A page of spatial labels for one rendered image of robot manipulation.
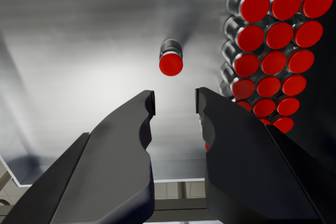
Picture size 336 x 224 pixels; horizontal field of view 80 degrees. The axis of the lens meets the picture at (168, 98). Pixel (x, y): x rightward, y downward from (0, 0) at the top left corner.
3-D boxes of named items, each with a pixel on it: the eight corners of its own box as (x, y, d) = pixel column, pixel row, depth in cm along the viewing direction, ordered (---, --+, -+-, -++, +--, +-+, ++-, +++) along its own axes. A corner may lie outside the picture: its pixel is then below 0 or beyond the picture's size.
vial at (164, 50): (180, 38, 20) (183, 51, 17) (181, 58, 22) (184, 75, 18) (159, 39, 21) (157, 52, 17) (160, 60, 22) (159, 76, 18)
